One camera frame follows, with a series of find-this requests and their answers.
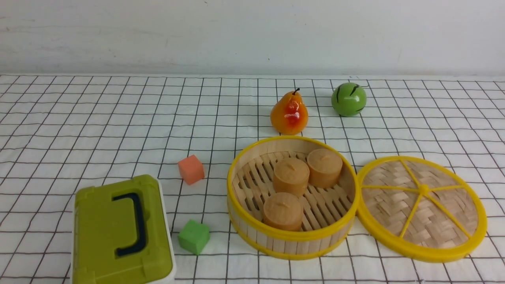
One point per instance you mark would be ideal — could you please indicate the yellow rimmed bamboo steamer lid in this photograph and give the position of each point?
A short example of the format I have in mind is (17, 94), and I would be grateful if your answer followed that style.
(420, 209)

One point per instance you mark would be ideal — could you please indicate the bamboo steamer basket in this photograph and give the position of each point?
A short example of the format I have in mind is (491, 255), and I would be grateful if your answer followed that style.
(328, 213)

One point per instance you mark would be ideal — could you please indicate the orange pear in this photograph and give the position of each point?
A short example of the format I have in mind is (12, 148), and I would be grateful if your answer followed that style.
(289, 116)

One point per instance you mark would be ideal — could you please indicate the brown bun middle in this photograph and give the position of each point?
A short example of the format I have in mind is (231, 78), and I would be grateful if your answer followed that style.
(291, 175)

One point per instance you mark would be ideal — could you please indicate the brown bun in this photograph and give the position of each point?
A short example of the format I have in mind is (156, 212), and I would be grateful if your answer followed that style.
(283, 211)
(325, 166)
(291, 175)

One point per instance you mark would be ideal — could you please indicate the orange foam cube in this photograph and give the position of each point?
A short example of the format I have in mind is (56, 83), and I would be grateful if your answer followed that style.
(191, 169)

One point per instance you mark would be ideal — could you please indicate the brown bun front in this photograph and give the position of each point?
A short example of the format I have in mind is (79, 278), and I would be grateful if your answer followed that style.
(283, 211)

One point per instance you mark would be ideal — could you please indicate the brown bun rear right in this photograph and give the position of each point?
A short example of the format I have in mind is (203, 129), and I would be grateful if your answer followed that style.
(325, 166)

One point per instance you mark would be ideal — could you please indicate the green toy apple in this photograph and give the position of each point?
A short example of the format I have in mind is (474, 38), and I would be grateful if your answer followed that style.
(349, 99)

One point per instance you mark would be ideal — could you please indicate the green foam cube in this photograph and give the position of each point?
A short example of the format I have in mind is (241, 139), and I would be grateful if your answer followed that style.
(194, 236)

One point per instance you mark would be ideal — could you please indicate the green lidded plastic box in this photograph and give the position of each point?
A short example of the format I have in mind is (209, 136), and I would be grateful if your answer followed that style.
(121, 234)

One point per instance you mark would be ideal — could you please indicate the white grid tablecloth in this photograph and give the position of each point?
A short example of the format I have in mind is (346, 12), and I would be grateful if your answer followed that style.
(62, 133)

